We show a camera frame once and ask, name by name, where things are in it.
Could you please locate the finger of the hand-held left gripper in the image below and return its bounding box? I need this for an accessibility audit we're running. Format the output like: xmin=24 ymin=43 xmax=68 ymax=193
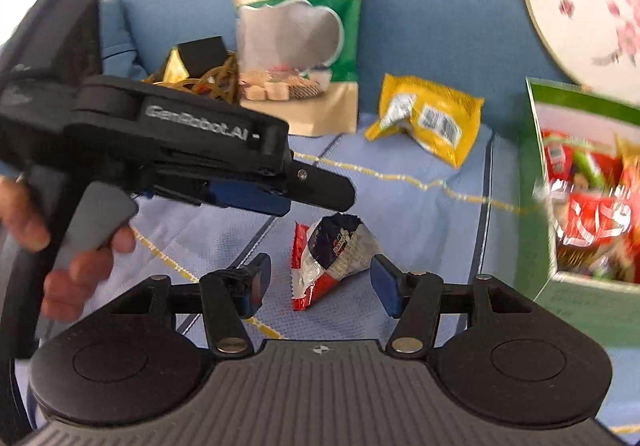
xmin=285 ymin=151 xmax=357 ymax=215
xmin=204 ymin=180 xmax=292 ymax=218

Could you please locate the beige green grain pouch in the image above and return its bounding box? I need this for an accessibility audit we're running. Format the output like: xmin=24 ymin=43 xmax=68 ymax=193
xmin=222 ymin=0 xmax=366 ymax=137

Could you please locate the yellow snack packet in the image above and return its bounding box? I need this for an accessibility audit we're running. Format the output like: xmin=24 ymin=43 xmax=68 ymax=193
xmin=364 ymin=73 xmax=485 ymax=170

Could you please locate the red white label snack packet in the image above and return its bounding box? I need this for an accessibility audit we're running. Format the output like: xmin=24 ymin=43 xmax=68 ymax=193
xmin=541 ymin=130 xmax=576 ymax=187

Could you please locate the red dark picture snack packet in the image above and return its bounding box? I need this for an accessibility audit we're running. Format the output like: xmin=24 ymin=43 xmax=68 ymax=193
xmin=291 ymin=213 xmax=379 ymax=312

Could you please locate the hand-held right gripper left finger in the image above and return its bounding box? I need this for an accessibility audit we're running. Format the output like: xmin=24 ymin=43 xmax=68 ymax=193
xmin=107 ymin=253 xmax=272 ymax=358

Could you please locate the blue cushion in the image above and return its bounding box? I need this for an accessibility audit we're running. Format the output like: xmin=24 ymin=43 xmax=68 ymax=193
xmin=97 ymin=0 xmax=151 ymax=79

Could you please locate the light blue striped blanket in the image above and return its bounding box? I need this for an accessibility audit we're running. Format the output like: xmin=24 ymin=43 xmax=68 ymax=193
xmin=0 ymin=113 xmax=640 ymax=427

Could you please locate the green cardboard box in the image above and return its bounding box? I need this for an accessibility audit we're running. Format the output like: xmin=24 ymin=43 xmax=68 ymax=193
xmin=525 ymin=76 xmax=640 ymax=344

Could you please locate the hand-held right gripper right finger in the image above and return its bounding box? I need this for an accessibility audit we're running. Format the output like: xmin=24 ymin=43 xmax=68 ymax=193
xmin=370 ymin=255 xmax=534 ymax=358

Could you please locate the person's left hand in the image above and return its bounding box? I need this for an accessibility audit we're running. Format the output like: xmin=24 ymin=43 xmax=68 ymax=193
xmin=0 ymin=176 xmax=137 ymax=323

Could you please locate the round floral fan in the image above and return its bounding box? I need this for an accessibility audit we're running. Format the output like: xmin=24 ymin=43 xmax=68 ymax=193
xmin=520 ymin=0 xmax=640 ymax=89

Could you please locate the red white script snack packet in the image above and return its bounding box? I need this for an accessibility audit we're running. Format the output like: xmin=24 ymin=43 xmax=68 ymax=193
xmin=565 ymin=191 xmax=635 ymax=249

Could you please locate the blue sofa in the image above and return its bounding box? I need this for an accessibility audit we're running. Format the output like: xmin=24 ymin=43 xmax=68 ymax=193
xmin=95 ymin=0 xmax=640 ymax=162

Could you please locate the black gold gift box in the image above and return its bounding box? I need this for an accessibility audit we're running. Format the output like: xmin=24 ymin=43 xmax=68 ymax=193
xmin=150 ymin=36 xmax=229 ymax=84

